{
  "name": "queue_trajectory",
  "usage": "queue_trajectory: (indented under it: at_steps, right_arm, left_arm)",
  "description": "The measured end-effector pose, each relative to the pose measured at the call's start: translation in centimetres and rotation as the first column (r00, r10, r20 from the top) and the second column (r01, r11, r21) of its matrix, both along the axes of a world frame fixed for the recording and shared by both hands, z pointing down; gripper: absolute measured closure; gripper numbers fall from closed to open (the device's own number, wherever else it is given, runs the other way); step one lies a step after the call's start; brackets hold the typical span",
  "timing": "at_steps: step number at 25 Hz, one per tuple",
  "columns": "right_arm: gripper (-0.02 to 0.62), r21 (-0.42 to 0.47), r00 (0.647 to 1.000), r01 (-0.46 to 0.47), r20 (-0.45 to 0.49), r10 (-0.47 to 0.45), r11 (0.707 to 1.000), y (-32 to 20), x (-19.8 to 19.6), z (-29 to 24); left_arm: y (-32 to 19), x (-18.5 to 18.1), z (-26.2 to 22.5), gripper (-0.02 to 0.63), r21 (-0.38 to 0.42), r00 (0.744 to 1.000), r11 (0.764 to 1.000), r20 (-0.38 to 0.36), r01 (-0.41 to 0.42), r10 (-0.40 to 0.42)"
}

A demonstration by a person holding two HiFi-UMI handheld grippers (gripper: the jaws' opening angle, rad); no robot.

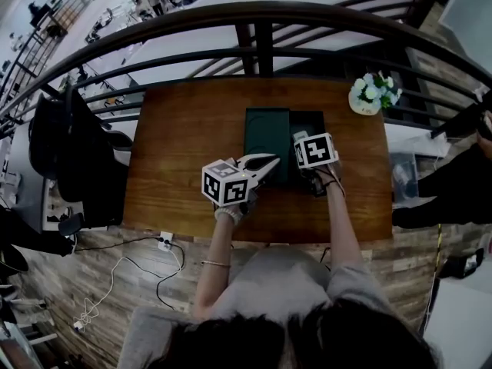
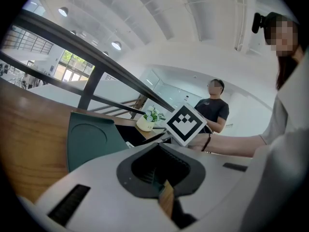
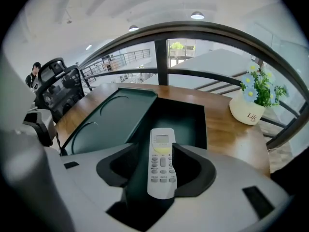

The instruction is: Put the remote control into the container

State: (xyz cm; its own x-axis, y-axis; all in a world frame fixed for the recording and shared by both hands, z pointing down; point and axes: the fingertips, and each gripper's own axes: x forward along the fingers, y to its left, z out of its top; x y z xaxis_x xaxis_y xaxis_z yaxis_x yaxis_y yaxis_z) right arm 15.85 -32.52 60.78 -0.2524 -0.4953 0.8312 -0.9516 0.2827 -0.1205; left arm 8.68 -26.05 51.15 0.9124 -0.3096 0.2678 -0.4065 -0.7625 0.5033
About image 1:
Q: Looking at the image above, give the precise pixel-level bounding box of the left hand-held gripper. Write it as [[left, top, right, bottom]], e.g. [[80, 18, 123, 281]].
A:
[[201, 153, 282, 214]]

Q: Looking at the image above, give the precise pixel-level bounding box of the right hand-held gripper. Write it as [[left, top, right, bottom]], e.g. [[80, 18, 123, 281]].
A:
[[293, 130, 339, 198]]

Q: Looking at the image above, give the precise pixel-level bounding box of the dark green box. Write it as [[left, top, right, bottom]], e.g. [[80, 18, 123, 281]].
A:
[[243, 107, 327, 186]]

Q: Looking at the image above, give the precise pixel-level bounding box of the person's right forearm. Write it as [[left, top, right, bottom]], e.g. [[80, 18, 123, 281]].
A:
[[324, 151, 364, 281]]

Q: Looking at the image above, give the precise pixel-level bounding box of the white pot of artificial flowers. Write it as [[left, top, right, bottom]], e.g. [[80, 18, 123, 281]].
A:
[[347, 71, 404, 117]]

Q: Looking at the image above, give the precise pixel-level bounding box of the dark metal railing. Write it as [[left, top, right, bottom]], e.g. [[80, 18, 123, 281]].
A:
[[0, 0, 492, 140]]

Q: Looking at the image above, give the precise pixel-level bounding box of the clear plastic bin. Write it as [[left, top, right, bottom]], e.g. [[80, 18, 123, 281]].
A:
[[387, 135, 451, 209]]

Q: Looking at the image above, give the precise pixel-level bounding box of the person's grey shirt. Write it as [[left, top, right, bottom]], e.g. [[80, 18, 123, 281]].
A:
[[118, 244, 390, 369]]

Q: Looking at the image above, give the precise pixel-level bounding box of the black office chair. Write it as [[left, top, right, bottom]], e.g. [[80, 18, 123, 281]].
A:
[[28, 85, 134, 238]]

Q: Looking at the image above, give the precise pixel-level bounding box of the grey desk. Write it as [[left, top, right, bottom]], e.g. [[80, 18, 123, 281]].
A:
[[6, 121, 85, 234]]

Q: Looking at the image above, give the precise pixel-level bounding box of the white spiral hair tie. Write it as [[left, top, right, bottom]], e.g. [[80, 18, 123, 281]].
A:
[[214, 205, 244, 227]]

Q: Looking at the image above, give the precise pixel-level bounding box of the black cable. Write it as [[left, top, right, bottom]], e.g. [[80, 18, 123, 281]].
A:
[[74, 234, 186, 311]]

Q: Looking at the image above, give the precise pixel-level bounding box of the white charger cable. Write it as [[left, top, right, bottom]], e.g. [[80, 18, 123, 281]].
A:
[[72, 244, 182, 332]]

